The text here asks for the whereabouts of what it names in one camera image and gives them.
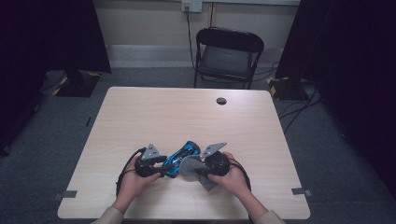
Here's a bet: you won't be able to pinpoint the black stand base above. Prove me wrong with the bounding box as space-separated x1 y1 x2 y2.
266 76 309 101
54 69 101 98

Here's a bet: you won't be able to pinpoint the black folding chair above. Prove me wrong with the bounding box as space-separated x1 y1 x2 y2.
193 26 265 91

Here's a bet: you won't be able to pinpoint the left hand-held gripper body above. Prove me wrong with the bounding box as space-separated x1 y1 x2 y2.
134 143 161 178

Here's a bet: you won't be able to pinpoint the right hand-held gripper cable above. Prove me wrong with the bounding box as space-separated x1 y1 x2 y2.
228 158 252 192

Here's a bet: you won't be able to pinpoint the white wall socket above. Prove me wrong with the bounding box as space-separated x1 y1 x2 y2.
181 0 204 13

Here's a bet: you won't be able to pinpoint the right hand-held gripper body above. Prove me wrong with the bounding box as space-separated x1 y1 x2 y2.
200 142 232 176

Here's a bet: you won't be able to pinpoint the black curtain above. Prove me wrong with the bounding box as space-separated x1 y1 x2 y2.
0 0 112 157
275 0 396 197

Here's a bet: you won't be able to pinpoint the person's left hand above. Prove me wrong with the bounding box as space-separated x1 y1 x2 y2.
113 155 162 213

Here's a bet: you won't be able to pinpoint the person's right hand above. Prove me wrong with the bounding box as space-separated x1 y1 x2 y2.
207 151 251 204

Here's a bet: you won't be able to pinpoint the grey tape strip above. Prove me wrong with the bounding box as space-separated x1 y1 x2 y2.
291 187 313 198
52 189 78 201

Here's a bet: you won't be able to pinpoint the black floor cables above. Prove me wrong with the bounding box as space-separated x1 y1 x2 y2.
278 90 325 134

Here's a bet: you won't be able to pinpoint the black socket cable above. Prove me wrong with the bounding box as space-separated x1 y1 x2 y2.
185 6 196 70

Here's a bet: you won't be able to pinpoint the grey cloth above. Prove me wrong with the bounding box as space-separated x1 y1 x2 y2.
178 155 219 191

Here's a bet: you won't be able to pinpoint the blue and black toy car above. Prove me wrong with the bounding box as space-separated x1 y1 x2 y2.
162 140 202 179

